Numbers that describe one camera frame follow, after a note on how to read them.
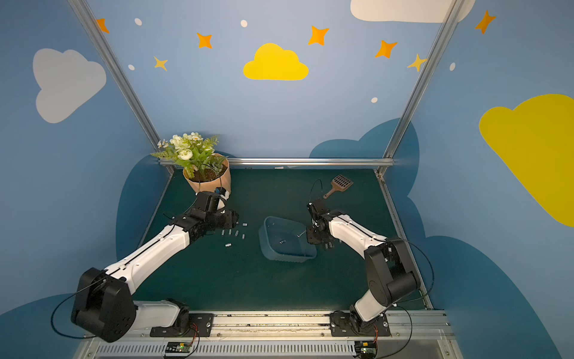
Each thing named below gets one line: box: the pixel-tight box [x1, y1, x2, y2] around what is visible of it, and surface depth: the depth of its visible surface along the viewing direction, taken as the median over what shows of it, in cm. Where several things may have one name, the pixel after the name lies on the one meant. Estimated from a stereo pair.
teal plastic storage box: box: [258, 216, 317, 263], surface depth 92 cm
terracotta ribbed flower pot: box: [183, 153, 232, 196], surface depth 100 cm
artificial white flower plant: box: [150, 131, 228, 181], surface depth 88 cm
